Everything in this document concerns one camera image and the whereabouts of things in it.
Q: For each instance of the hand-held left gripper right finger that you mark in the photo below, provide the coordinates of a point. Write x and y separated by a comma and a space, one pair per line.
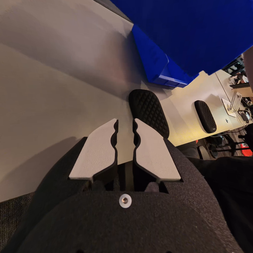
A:
156, 158

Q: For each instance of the small red item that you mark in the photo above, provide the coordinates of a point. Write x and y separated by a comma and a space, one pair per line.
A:
246, 151

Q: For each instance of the blue plastic bin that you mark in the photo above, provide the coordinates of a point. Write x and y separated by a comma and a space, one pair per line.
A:
187, 29

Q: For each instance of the white board stand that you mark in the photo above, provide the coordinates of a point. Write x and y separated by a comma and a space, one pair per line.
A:
229, 110

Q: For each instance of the black mesh armrest pad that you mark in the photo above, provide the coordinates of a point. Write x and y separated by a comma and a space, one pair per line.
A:
205, 116
148, 108

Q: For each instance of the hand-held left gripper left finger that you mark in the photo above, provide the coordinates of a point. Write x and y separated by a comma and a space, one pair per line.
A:
94, 156

